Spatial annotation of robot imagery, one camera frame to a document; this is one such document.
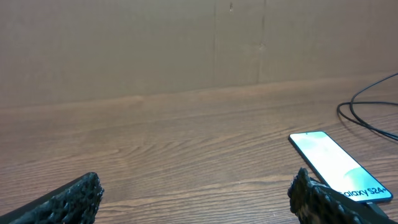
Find black charger cable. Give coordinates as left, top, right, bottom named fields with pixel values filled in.
left=336, top=73, right=398, bottom=218

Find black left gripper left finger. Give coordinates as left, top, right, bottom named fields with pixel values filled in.
left=1, top=172, right=104, bottom=224

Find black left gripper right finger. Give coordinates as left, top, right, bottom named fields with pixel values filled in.
left=287, top=167, right=396, bottom=224

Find blue Galaxy smartphone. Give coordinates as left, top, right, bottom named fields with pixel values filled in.
left=289, top=131, right=393, bottom=202

